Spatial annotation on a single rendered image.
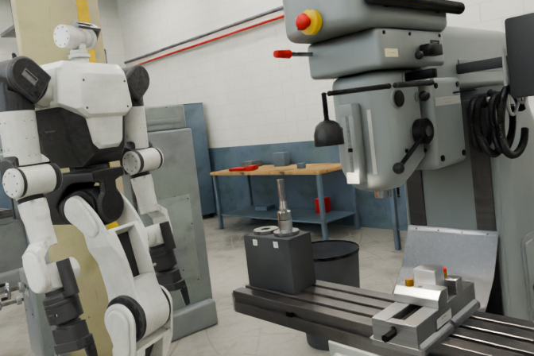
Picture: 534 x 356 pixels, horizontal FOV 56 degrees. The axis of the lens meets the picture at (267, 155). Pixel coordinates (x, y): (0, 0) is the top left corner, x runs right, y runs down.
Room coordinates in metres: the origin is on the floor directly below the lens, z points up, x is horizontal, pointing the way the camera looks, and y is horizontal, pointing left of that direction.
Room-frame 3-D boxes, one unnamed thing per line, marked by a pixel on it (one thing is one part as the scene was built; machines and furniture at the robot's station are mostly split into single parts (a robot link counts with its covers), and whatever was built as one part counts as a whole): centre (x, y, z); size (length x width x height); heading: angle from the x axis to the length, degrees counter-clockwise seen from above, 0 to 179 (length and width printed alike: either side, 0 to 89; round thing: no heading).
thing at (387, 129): (1.42, -0.32, 1.47); 0.21 x 0.19 x 0.32; 43
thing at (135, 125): (1.74, 0.44, 1.52); 0.13 x 0.12 x 0.22; 151
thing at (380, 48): (1.45, -0.34, 1.68); 0.34 x 0.24 x 0.10; 133
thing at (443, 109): (1.55, -0.46, 1.47); 0.24 x 0.19 x 0.26; 43
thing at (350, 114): (1.34, -0.23, 1.45); 0.04 x 0.04 x 0.21; 43
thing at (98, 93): (1.57, 0.58, 1.63); 0.34 x 0.30 x 0.36; 153
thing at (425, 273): (1.33, -0.39, 1.06); 0.06 x 0.05 x 0.06; 46
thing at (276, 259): (1.78, 0.00, 1.05); 0.22 x 0.12 x 0.20; 46
